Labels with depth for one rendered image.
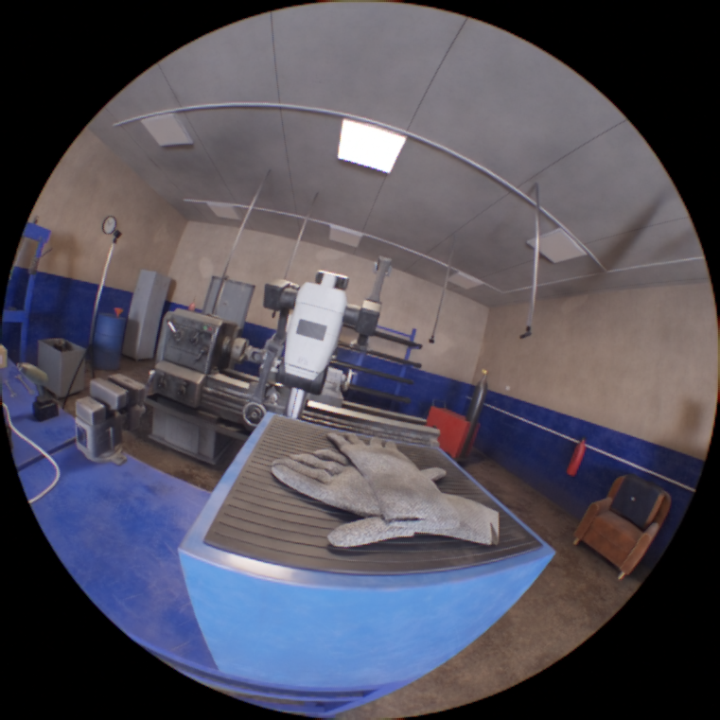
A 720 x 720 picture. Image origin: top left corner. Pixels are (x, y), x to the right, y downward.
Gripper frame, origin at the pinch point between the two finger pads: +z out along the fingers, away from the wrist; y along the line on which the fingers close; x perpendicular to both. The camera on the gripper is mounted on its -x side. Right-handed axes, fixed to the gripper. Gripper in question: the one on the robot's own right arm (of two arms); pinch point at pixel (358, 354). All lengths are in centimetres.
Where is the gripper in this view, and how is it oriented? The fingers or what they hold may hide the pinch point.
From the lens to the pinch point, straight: 176.3
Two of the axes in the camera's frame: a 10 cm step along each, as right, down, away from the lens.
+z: -2.4, 8.1, 5.3
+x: -1.3, 5.2, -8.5
